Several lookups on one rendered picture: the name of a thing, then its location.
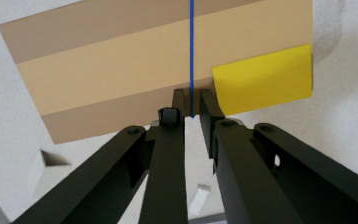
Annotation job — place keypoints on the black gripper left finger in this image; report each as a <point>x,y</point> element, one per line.
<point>101,188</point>

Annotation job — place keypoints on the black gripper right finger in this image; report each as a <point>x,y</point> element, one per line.
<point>320,189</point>

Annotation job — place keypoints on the brown cardboard box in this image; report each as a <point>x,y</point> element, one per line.
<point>94,67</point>

